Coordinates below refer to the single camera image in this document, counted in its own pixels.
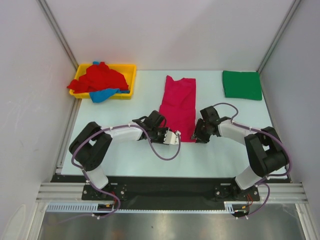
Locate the right corner aluminium post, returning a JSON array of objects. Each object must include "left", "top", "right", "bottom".
[{"left": 256, "top": 0, "right": 303, "bottom": 74}]

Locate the folded green t shirt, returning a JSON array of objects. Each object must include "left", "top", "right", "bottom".
[{"left": 222, "top": 70, "right": 262, "bottom": 101}]

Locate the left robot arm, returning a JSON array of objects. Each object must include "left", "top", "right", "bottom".
[{"left": 69, "top": 110, "right": 179, "bottom": 200}]

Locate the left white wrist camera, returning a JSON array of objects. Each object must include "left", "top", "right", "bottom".
[{"left": 163, "top": 130, "right": 181, "bottom": 145}]

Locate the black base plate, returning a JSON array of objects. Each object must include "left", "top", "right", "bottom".
[{"left": 49, "top": 174, "right": 293, "bottom": 211}]

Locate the magenta t shirt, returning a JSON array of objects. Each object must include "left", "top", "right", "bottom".
[{"left": 159, "top": 75, "right": 196, "bottom": 143}]

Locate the left corner aluminium post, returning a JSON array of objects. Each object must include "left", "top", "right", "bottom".
[{"left": 36, "top": 0, "right": 79, "bottom": 70}]

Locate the yellow plastic bin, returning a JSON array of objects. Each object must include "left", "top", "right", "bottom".
[{"left": 69, "top": 63, "right": 137, "bottom": 100}]

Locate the corner aluminium post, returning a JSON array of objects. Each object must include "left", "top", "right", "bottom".
[
  {"left": 256, "top": 0, "right": 303, "bottom": 74},
  {"left": 36, "top": 0, "right": 79, "bottom": 70}
]

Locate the aluminium frame rail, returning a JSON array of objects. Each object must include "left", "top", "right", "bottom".
[{"left": 36, "top": 182, "right": 308, "bottom": 204}]

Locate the red t shirt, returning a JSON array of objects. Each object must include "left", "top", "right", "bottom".
[{"left": 67, "top": 62, "right": 129, "bottom": 94}]

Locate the blue t shirt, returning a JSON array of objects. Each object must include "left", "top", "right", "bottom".
[{"left": 88, "top": 61, "right": 130, "bottom": 103}]

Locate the slotted cable duct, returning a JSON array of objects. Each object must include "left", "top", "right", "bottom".
[{"left": 46, "top": 202, "right": 249, "bottom": 215}]

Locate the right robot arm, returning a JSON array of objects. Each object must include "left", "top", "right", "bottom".
[{"left": 192, "top": 105, "right": 290, "bottom": 201}]

